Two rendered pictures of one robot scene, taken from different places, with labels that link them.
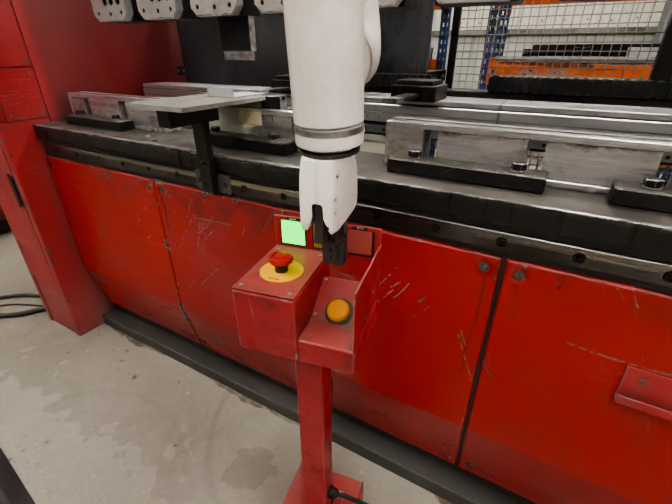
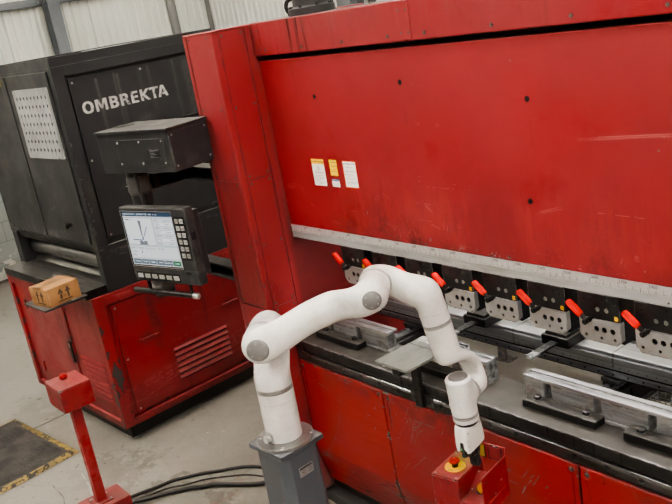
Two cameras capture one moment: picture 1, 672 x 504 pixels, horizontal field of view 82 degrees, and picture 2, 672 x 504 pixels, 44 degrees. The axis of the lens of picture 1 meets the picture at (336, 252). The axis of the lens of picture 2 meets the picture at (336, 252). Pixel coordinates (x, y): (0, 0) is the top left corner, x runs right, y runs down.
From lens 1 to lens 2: 2.32 m
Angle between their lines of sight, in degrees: 25
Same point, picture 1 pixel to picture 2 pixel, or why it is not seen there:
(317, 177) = (460, 433)
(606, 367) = not seen: outside the picture
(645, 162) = (642, 417)
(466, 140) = (564, 392)
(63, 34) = (314, 269)
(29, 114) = not seen: hidden behind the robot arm
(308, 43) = (452, 395)
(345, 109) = (467, 412)
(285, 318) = (454, 489)
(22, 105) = not seen: hidden behind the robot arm
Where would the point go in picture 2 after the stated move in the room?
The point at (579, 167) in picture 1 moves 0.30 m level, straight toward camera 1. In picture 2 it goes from (617, 415) to (556, 455)
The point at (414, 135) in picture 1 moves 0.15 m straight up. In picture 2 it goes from (538, 384) to (534, 345)
